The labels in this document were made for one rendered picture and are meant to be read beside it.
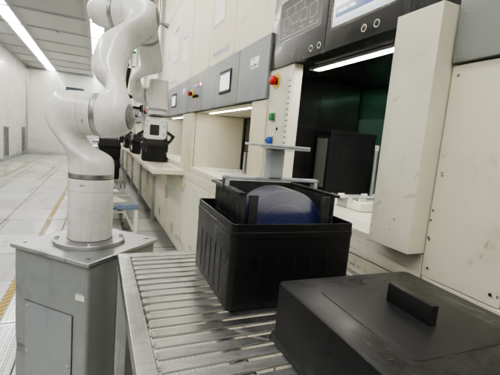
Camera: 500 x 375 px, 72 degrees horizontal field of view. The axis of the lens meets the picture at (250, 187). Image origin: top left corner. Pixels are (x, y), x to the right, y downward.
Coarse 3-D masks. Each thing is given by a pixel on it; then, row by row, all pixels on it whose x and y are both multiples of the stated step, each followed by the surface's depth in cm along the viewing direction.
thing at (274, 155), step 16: (256, 144) 75; (272, 144) 73; (272, 160) 78; (224, 176) 75; (240, 176) 77; (256, 176) 79; (272, 176) 78; (224, 192) 80; (240, 192) 68; (304, 192) 87; (320, 192) 80; (224, 208) 79; (240, 208) 70; (256, 208) 69; (320, 208) 80
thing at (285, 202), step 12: (276, 192) 73; (288, 192) 74; (264, 204) 72; (276, 204) 73; (288, 204) 74; (300, 204) 75; (312, 204) 77; (264, 216) 73; (276, 216) 74; (288, 216) 75; (300, 216) 76; (312, 216) 77
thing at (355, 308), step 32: (288, 288) 55; (320, 288) 56; (352, 288) 57; (384, 288) 58; (416, 288) 59; (288, 320) 54; (320, 320) 46; (352, 320) 46; (384, 320) 47; (416, 320) 48; (448, 320) 49; (480, 320) 50; (288, 352) 53; (320, 352) 46; (352, 352) 40; (384, 352) 40; (416, 352) 40; (448, 352) 41; (480, 352) 41
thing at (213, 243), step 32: (224, 224) 69; (256, 224) 66; (288, 224) 68; (320, 224) 71; (352, 224) 74; (224, 256) 68; (256, 256) 66; (288, 256) 69; (320, 256) 72; (224, 288) 67; (256, 288) 68
